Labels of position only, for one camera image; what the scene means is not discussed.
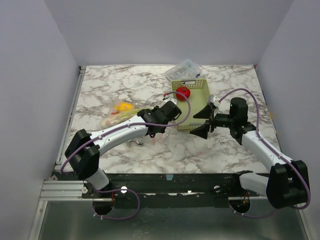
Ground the yellow fake pepper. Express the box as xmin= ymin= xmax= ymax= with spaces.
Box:
xmin=114 ymin=101 xmax=135 ymax=112

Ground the red fake apple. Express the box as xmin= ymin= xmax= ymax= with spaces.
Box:
xmin=175 ymin=86 xmax=191 ymax=102

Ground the green perforated plastic basket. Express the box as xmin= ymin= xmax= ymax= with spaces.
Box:
xmin=171 ymin=78 xmax=211 ymax=132

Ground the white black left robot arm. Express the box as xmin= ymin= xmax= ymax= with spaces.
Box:
xmin=64 ymin=100 xmax=182 ymax=198

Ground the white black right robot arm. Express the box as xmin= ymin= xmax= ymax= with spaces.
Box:
xmin=190 ymin=97 xmax=311 ymax=209

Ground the clear plastic organizer box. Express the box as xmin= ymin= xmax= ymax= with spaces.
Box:
xmin=164 ymin=59 xmax=202 ymax=81

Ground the chrome metal faucet piece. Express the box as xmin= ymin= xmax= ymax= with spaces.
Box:
xmin=127 ymin=140 xmax=144 ymax=147

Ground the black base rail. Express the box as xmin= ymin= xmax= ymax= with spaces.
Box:
xmin=82 ymin=173 xmax=257 ymax=209

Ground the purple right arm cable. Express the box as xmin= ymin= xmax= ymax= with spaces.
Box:
xmin=217 ymin=88 xmax=311 ymax=219

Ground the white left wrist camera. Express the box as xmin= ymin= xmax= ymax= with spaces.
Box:
xmin=160 ymin=96 xmax=178 ymax=107

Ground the clear zip top bag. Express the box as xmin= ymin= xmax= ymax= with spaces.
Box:
xmin=99 ymin=101 xmax=152 ymax=130

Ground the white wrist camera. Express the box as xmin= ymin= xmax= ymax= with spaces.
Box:
xmin=160 ymin=96 xmax=178 ymax=107
xmin=207 ymin=94 xmax=221 ymax=109

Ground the green fake vegetable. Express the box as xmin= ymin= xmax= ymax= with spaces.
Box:
xmin=115 ymin=108 xmax=148 ymax=119

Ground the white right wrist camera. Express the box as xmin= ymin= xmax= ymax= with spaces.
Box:
xmin=207 ymin=94 xmax=221 ymax=109

